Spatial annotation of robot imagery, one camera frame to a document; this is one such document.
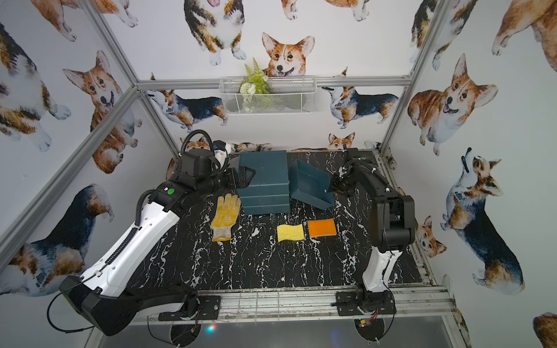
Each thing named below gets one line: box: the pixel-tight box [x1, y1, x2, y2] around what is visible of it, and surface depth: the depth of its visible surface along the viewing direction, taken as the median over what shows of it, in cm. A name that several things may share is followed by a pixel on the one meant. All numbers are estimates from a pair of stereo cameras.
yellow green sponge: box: [277, 224, 305, 243], surface depth 92 cm
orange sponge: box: [307, 218, 338, 238], surface depth 95 cm
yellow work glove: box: [210, 193, 242, 242], surface depth 97 cm
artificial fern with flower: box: [239, 57, 270, 95], surface depth 84 cm
